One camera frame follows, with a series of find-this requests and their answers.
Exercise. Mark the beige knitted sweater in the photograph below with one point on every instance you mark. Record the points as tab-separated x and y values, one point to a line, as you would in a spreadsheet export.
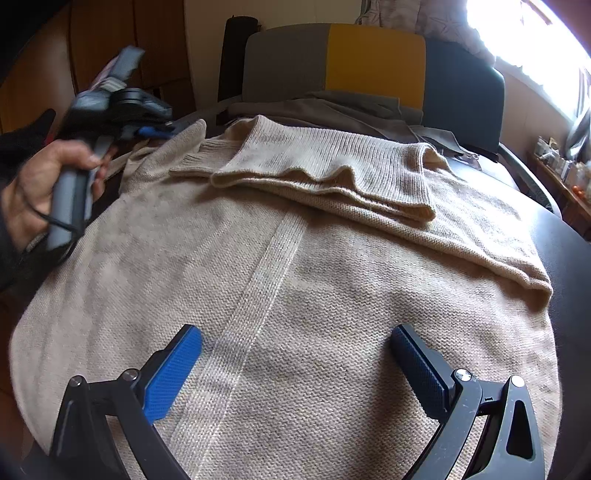
323	277

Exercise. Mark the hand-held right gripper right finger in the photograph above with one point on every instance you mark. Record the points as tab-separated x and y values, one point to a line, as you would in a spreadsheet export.
418	369

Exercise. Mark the person's left forearm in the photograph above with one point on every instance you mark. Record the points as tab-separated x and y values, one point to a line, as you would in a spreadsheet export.
23	134

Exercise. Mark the grey yellow blue armchair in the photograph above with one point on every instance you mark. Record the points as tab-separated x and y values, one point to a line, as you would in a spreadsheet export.
369	55

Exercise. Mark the wooden wardrobe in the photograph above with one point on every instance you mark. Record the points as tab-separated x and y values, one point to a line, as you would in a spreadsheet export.
115	37

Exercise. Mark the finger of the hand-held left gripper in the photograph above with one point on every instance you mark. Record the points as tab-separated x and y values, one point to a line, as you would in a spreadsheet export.
150	131

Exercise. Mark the black rolled mat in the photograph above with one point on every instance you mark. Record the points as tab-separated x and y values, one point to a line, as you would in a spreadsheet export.
235	55

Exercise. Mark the group of bottles and jars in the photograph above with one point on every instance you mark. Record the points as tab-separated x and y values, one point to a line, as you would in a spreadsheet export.
558	161

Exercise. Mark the grey cloth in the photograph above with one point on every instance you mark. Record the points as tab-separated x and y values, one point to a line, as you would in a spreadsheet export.
346	106

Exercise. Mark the wooden desk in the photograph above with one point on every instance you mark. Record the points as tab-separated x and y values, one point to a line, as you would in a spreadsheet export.
572	205

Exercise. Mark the bright window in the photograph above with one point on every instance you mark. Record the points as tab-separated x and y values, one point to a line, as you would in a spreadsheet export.
531	37

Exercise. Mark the patterned curtain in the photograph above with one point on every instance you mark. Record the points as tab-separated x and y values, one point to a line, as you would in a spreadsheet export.
443	23

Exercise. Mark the person's left hand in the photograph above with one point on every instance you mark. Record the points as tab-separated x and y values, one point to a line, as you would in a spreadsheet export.
32	194

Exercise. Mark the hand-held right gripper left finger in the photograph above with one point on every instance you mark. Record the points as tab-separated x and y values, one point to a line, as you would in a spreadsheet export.
173	369

